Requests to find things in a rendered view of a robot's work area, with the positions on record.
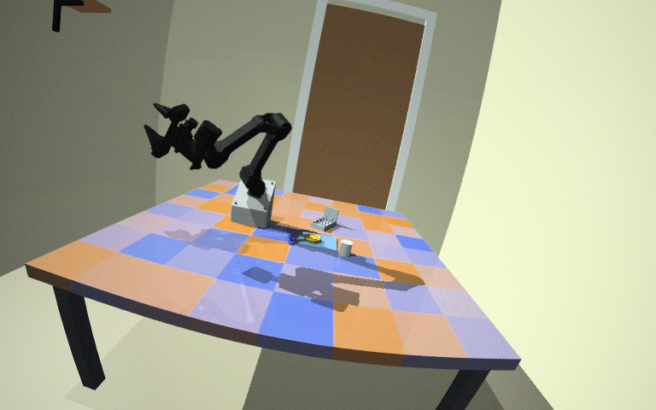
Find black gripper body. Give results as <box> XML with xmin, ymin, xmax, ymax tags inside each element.
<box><xmin>151</xmin><ymin>103</ymin><xmax>193</xmax><ymax>158</ymax></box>

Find yellow plate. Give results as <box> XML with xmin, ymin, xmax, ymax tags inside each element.
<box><xmin>303</xmin><ymin>233</ymin><xmax>321</xmax><ymax>243</ymax></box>

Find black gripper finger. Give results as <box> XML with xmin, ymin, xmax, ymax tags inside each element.
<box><xmin>153</xmin><ymin>103</ymin><xmax>172</xmax><ymax>118</ymax></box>
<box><xmin>144</xmin><ymin>124</ymin><xmax>164</xmax><ymax>149</ymax></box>

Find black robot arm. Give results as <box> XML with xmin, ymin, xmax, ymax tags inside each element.
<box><xmin>179</xmin><ymin>113</ymin><xmax>292</xmax><ymax>198</ymax></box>

